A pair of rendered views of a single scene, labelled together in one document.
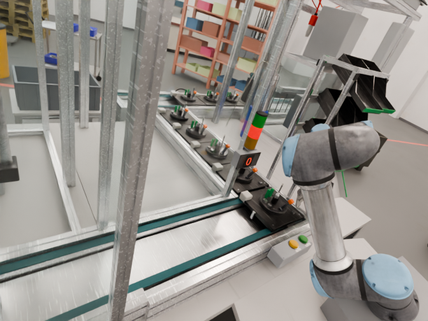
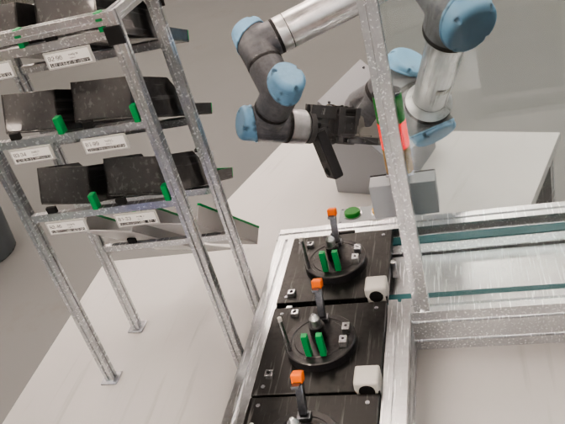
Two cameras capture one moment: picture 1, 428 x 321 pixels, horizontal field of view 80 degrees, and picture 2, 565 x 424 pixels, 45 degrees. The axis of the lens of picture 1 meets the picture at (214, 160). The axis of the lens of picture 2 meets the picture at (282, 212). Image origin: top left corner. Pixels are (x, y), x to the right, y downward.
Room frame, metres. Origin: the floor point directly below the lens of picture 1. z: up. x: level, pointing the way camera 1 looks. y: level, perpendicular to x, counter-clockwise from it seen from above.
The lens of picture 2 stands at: (1.68, 0.73, 1.88)
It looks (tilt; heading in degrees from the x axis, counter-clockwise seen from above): 31 degrees down; 243
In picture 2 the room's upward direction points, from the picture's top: 16 degrees counter-clockwise
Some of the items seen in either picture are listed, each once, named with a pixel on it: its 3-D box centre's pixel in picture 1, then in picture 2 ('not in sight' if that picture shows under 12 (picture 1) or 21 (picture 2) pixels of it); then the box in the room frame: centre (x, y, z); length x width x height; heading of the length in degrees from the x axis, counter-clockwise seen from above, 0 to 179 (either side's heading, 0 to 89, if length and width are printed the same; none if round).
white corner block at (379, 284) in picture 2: (245, 197); (377, 289); (1.04, -0.21, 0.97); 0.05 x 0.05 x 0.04; 44
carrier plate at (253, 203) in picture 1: (271, 206); (337, 267); (1.04, -0.34, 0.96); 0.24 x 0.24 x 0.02; 44
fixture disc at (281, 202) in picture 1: (272, 204); (335, 261); (1.04, -0.34, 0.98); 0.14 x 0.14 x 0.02
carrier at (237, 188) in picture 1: (242, 169); (317, 329); (1.22, -0.17, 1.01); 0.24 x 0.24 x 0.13; 44
